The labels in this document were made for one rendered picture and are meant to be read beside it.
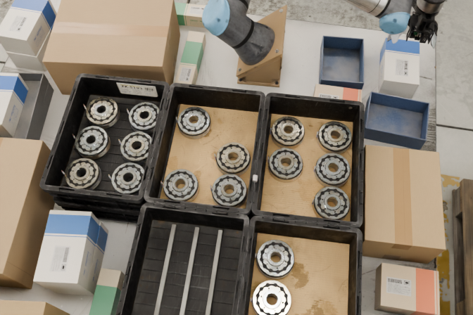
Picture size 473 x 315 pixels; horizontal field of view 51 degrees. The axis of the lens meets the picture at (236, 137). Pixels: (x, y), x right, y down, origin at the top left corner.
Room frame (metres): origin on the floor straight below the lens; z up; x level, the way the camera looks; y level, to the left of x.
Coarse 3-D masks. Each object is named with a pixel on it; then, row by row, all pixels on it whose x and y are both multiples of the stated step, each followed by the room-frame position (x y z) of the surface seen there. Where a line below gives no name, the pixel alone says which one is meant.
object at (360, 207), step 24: (288, 96) 0.83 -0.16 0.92; (312, 96) 0.82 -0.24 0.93; (264, 120) 0.74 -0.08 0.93; (360, 120) 0.73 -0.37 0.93; (264, 144) 0.66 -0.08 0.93; (360, 144) 0.65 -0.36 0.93; (360, 168) 0.57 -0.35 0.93; (360, 192) 0.50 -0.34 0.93; (264, 216) 0.44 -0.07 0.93; (360, 216) 0.43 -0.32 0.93
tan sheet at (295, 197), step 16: (304, 128) 0.76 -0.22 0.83; (352, 128) 0.76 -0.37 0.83; (272, 144) 0.71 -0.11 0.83; (304, 144) 0.71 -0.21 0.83; (352, 144) 0.70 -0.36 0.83; (304, 160) 0.65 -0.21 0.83; (304, 176) 0.60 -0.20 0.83; (272, 192) 0.55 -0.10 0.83; (288, 192) 0.55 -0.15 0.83; (304, 192) 0.55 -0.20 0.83; (272, 208) 0.50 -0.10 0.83; (288, 208) 0.50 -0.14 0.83; (304, 208) 0.50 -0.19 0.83
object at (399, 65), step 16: (384, 48) 1.11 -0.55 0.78; (400, 48) 1.10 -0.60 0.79; (416, 48) 1.09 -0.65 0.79; (384, 64) 1.03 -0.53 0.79; (400, 64) 1.03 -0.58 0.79; (416, 64) 1.02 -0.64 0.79; (384, 80) 0.96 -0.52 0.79; (400, 80) 0.96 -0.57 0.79; (416, 80) 0.95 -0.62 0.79; (400, 96) 0.95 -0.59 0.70
